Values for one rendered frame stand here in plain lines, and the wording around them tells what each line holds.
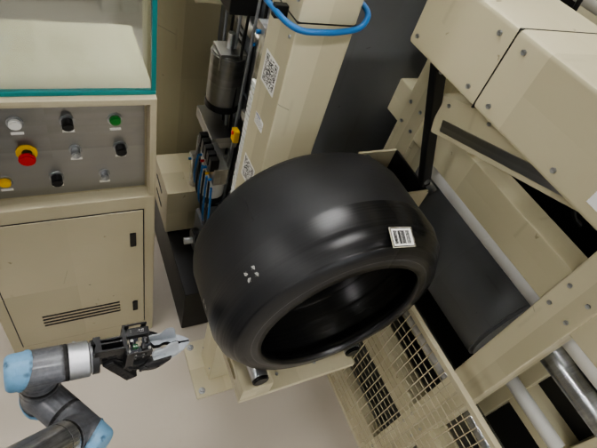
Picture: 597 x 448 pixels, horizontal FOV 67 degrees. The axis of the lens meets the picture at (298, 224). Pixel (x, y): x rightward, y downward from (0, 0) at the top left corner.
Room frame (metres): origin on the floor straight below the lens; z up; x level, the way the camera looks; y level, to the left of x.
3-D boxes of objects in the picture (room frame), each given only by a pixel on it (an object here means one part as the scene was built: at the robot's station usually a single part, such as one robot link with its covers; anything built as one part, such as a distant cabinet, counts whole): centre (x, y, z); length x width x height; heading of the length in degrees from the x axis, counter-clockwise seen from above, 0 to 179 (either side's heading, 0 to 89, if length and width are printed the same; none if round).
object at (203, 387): (0.91, 0.12, 0.01); 0.27 x 0.27 x 0.02; 38
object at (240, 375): (0.64, 0.06, 0.83); 0.36 x 0.09 x 0.06; 38
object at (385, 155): (1.13, -0.21, 1.05); 0.20 x 0.15 x 0.30; 38
